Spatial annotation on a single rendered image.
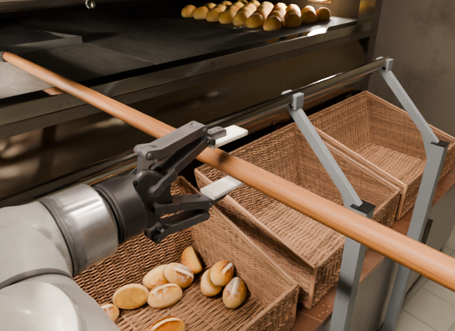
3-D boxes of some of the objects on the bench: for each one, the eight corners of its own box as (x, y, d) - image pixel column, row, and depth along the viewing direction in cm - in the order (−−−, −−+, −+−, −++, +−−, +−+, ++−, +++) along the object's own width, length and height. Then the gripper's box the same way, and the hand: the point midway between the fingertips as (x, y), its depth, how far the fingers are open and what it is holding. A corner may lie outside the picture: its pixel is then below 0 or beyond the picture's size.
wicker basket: (15, 339, 103) (-16, 256, 90) (185, 241, 138) (181, 172, 125) (110, 505, 72) (84, 417, 59) (298, 325, 107) (309, 244, 94)
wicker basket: (193, 236, 140) (189, 168, 127) (288, 178, 176) (292, 120, 163) (310, 313, 110) (321, 234, 97) (395, 224, 146) (412, 158, 133)
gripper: (71, 126, 44) (223, 84, 58) (99, 267, 53) (223, 200, 67) (105, 148, 39) (261, 95, 53) (129, 298, 48) (256, 219, 63)
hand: (227, 160), depth 59 cm, fingers open, 7 cm apart
